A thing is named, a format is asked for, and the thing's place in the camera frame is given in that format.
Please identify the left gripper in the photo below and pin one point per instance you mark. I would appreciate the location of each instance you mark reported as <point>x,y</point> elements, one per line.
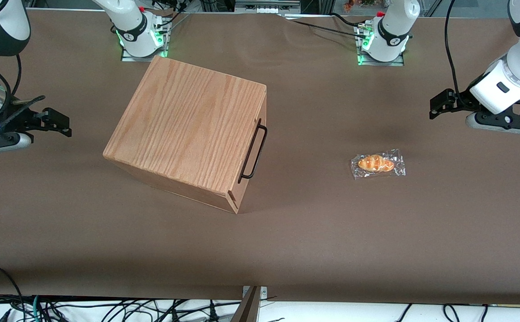
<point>460,102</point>

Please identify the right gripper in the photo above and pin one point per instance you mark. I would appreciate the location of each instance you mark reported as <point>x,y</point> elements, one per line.
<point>22,120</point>

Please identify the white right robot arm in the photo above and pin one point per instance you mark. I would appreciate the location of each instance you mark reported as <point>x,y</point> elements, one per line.
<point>128,22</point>

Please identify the wooden drawer cabinet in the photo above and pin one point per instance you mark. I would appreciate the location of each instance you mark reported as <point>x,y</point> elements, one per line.
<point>184,125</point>

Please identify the bread roll in plastic wrap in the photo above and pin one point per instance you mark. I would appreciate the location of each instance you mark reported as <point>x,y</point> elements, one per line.
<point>376,163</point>

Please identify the small orange toy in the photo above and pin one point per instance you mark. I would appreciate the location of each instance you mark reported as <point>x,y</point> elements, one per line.
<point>348,5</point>

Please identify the brown table cover sheet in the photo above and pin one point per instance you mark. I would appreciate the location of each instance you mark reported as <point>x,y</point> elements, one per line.
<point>331,246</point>

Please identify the grey power strip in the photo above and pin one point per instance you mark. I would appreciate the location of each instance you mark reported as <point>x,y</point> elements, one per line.
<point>264,6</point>

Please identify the dark brown stand pole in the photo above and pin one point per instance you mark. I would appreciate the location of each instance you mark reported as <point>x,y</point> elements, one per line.
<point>247,308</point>

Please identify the metal table clamp plate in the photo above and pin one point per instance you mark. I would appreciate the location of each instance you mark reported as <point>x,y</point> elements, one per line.
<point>263,293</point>

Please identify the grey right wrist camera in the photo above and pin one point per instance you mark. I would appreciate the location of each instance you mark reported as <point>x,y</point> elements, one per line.
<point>9,144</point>

